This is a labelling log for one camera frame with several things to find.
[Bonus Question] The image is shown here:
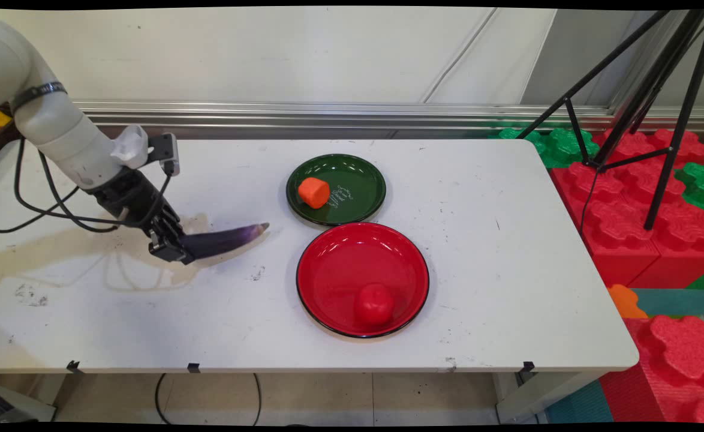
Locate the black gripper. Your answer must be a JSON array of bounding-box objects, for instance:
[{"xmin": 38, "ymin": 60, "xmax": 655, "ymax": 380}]
[{"xmin": 85, "ymin": 167, "xmax": 197, "ymax": 266}]

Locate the purple toy eggplant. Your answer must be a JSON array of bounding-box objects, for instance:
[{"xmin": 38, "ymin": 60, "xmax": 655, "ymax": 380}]
[{"xmin": 178, "ymin": 223, "xmax": 270, "ymax": 263}]

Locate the orange toy carrot piece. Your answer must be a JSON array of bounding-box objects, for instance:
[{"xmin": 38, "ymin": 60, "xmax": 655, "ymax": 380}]
[{"xmin": 297, "ymin": 177, "xmax": 332, "ymax": 210}]

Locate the red round plate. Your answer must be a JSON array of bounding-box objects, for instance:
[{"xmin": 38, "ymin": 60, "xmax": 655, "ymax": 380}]
[{"xmin": 296, "ymin": 222, "xmax": 430, "ymax": 339}]

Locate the dark green round plate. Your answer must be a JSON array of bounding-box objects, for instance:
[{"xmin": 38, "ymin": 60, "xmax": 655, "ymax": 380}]
[{"xmin": 285, "ymin": 154, "xmax": 387, "ymax": 227}]

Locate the red toy tomato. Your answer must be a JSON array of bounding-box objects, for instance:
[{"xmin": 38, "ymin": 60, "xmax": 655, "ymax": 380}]
[{"xmin": 353, "ymin": 283, "xmax": 395, "ymax": 328}]

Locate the white metal table leg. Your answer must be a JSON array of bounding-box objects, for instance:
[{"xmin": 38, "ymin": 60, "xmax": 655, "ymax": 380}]
[{"xmin": 496, "ymin": 372, "xmax": 606, "ymax": 424}]

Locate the large red foam block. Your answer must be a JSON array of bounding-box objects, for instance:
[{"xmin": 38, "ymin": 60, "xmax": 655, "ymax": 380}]
[
  {"xmin": 592, "ymin": 127, "xmax": 704, "ymax": 181},
  {"xmin": 628, "ymin": 198, "xmax": 704, "ymax": 289},
  {"xmin": 600, "ymin": 314, "xmax": 704, "ymax": 424},
  {"xmin": 551, "ymin": 161, "xmax": 663, "ymax": 289}
]

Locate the orange foam piece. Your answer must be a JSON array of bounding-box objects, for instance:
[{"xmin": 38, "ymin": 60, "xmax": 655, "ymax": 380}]
[{"xmin": 606, "ymin": 284, "xmax": 650, "ymax": 320}]

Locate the teal foam mat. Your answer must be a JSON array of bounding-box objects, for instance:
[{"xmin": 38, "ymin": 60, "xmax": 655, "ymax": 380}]
[{"xmin": 630, "ymin": 288, "xmax": 704, "ymax": 318}]

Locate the black tripod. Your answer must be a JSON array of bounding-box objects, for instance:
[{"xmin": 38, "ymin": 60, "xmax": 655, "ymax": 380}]
[{"xmin": 517, "ymin": 9, "xmax": 704, "ymax": 232}]

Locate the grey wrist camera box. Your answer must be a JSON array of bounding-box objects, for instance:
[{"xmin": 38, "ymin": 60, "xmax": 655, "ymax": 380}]
[{"xmin": 148, "ymin": 133, "xmax": 181, "ymax": 177}]

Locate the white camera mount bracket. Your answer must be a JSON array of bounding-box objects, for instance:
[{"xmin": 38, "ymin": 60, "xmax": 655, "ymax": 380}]
[{"xmin": 110, "ymin": 124, "xmax": 151, "ymax": 170}]

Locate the black floor cable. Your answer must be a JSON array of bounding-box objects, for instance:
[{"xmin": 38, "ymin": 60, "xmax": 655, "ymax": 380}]
[{"xmin": 155, "ymin": 373, "xmax": 263, "ymax": 427}]

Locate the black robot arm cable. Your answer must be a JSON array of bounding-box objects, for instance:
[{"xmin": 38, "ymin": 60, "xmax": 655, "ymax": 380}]
[{"xmin": 0, "ymin": 135, "xmax": 176, "ymax": 236}]

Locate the black arm strap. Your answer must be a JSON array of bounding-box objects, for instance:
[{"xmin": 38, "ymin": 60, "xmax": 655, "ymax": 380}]
[{"xmin": 9, "ymin": 82, "xmax": 68, "ymax": 113}]

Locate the grey metal base plate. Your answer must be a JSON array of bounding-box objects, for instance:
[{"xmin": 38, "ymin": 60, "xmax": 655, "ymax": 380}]
[{"xmin": 0, "ymin": 381, "xmax": 58, "ymax": 424}]

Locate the aluminium rail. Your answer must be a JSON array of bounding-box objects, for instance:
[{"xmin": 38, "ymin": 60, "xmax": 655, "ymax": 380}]
[{"xmin": 73, "ymin": 101, "xmax": 704, "ymax": 134}]

